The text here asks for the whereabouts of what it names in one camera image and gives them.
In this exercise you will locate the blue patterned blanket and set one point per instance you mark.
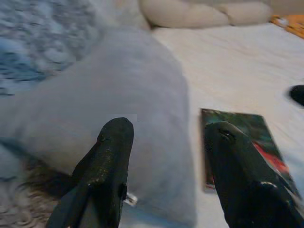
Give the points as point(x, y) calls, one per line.
point(35, 42)

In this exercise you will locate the white swirl patterned sheet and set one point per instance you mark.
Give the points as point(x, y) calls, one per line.
point(28, 204)

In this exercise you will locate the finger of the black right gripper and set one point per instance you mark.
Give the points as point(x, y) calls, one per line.
point(298, 95)

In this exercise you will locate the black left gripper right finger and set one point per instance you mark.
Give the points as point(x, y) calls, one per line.
point(242, 180)

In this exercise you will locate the dark cover picture book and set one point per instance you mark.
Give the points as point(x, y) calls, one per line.
point(259, 128)

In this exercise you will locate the grey blue pillow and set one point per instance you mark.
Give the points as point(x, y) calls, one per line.
point(118, 83)

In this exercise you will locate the beige bolster pillow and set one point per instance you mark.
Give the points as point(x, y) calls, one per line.
point(180, 13)
point(249, 14)

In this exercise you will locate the yellow cartoon print blanket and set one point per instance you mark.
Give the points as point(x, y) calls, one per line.
point(294, 26)

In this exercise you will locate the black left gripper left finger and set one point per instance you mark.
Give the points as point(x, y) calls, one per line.
point(104, 166)

